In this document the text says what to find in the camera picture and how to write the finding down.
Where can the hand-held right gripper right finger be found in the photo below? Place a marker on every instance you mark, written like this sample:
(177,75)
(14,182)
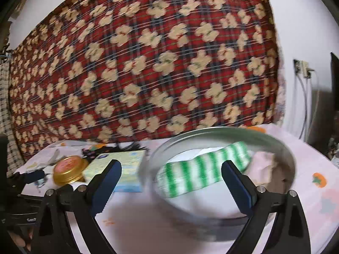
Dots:
(234,184)

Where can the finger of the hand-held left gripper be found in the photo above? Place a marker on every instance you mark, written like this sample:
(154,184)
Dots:
(33,176)

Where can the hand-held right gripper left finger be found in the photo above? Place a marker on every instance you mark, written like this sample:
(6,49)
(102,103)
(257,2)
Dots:
(112,180)

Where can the green white striped cloth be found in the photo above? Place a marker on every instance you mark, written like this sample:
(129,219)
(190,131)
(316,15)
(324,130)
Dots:
(193,174)

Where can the round grey metal basin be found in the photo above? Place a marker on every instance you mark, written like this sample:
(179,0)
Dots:
(185,225)

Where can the yellow dotted tissue pack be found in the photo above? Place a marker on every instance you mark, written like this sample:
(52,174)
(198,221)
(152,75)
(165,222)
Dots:
(129,169)

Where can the white glove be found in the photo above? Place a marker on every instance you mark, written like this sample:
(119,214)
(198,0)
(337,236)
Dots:
(45,158)

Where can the pale pink cloth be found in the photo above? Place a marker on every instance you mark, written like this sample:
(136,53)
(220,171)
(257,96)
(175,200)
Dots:
(261,168)

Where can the gold round tin pink lid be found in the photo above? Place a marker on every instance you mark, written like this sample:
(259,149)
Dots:
(68,169)

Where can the checked cloth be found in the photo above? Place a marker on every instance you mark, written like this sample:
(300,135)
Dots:
(8,127)

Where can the white persimmon print tablecloth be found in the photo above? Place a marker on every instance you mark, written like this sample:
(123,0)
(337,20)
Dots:
(159,225)

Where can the red plaid bear blanket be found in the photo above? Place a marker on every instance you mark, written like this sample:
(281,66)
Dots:
(148,63)

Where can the dark monitor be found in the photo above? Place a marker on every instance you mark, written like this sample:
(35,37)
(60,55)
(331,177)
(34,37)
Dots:
(335,84)

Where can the wall socket with plugs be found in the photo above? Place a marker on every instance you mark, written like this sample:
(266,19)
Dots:
(303,67)

